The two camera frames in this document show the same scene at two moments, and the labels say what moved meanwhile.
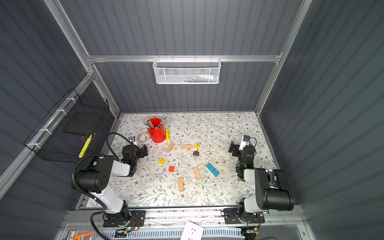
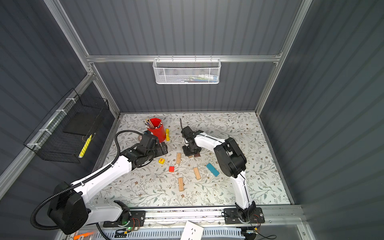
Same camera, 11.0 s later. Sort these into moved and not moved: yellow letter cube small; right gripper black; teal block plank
Moved: right gripper black
Not moved: yellow letter cube small; teal block plank
